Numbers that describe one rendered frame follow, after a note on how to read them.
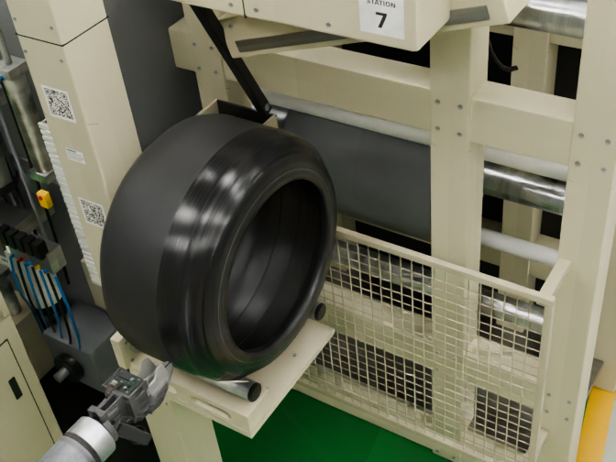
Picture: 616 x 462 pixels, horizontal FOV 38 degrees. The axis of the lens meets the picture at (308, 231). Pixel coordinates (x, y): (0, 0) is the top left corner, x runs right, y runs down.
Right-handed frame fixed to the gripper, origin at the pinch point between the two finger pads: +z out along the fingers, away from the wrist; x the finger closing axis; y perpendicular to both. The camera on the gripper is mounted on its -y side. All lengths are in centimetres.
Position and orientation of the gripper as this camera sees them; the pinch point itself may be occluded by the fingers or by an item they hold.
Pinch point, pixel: (167, 368)
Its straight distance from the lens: 188.1
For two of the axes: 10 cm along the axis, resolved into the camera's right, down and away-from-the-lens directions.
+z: 5.3, -5.7, 6.2
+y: -1.0, -7.7, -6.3
